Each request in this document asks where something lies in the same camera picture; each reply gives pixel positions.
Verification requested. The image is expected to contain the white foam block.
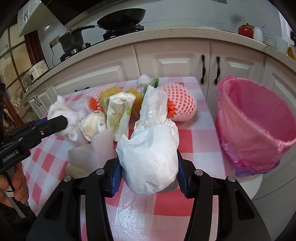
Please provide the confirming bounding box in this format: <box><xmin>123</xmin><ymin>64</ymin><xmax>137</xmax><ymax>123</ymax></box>
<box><xmin>68</xmin><ymin>130</ymin><xmax>115</xmax><ymax>173</ymax></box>

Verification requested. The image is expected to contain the white tissue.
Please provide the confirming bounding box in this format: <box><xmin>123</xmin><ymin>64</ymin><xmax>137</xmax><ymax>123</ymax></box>
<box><xmin>47</xmin><ymin>95</ymin><xmax>80</xmax><ymax>142</ymax></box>

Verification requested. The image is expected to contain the white plastic bag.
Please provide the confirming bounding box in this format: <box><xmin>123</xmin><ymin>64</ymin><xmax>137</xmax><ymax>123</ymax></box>
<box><xmin>116</xmin><ymin>86</ymin><xmax>179</xmax><ymax>195</ymax></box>

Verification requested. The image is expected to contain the white printed paper cup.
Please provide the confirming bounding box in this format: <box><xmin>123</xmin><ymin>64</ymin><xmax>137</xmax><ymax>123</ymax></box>
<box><xmin>78</xmin><ymin>110</ymin><xmax>107</xmax><ymax>142</ymax></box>

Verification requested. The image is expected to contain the pink foam net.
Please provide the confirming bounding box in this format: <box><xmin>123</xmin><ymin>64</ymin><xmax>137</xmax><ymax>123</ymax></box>
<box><xmin>86</xmin><ymin>85</ymin><xmax>107</xmax><ymax>112</ymax></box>
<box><xmin>159</xmin><ymin>82</ymin><xmax>196</xmax><ymax>122</ymax></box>

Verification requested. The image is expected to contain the white green paper bag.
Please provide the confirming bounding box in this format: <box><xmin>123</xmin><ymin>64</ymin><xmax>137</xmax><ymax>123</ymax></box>
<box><xmin>106</xmin><ymin>102</ymin><xmax>132</xmax><ymax>142</ymax></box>

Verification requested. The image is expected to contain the pink lined trash bin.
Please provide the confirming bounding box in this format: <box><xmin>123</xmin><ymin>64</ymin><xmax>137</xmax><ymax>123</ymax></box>
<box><xmin>215</xmin><ymin>76</ymin><xmax>295</xmax><ymax>177</ymax></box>

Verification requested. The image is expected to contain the left hand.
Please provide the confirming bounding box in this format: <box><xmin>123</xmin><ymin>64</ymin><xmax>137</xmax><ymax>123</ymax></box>
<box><xmin>0</xmin><ymin>162</ymin><xmax>29</xmax><ymax>207</ymax></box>

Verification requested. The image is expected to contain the yellow sponge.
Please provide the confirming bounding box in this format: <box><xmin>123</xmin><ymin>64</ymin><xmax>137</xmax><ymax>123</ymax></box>
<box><xmin>99</xmin><ymin>86</ymin><xmax>144</xmax><ymax>114</ymax></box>

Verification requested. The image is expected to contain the black saucepan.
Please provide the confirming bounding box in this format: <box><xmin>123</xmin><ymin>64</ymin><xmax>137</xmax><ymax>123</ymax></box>
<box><xmin>59</xmin><ymin>25</ymin><xmax>96</xmax><ymax>53</ymax></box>

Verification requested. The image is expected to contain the black gas stove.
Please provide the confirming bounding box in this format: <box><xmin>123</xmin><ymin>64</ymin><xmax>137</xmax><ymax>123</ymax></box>
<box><xmin>60</xmin><ymin>25</ymin><xmax>144</xmax><ymax>62</ymax></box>

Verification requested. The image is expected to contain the black wok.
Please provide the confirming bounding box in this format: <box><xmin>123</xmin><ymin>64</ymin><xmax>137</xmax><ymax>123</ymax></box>
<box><xmin>97</xmin><ymin>8</ymin><xmax>146</xmax><ymax>31</ymax></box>

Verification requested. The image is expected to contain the white ceramic jar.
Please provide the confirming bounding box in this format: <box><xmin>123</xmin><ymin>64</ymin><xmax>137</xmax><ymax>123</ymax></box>
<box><xmin>253</xmin><ymin>25</ymin><xmax>265</xmax><ymax>43</ymax></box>

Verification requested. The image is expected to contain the red pot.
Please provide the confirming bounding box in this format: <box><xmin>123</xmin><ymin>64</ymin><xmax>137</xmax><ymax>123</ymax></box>
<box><xmin>238</xmin><ymin>23</ymin><xmax>254</xmax><ymax>39</ymax></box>

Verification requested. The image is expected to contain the white mug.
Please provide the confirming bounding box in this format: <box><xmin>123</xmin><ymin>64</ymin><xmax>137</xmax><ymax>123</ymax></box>
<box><xmin>269</xmin><ymin>36</ymin><xmax>288</xmax><ymax>55</ymax></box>

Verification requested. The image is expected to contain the black cabinet handle left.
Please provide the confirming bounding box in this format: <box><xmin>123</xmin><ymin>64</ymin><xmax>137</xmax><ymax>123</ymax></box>
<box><xmin>200</xmin><ymin>54</ymin><xmax>206</xmax><ymax>85</ymax></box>

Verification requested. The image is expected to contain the black cabinet handle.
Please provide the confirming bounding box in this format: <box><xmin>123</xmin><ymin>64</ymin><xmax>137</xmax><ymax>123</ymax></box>
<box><xmin>200</xmin><ymin>54</ymin><xmax>206</xmax><ymax>85</ymax></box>
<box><xmin>214</xmin><ymin>55</ymin><xmax>221</xmax><ymax>85</ymax></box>

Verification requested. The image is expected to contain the black cabinet handle right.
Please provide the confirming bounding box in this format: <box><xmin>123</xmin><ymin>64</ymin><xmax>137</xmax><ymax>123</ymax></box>
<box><xmin>214</xmin><ymin>55</ymin><xmax>221</xmax><ymax>85</ymax></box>

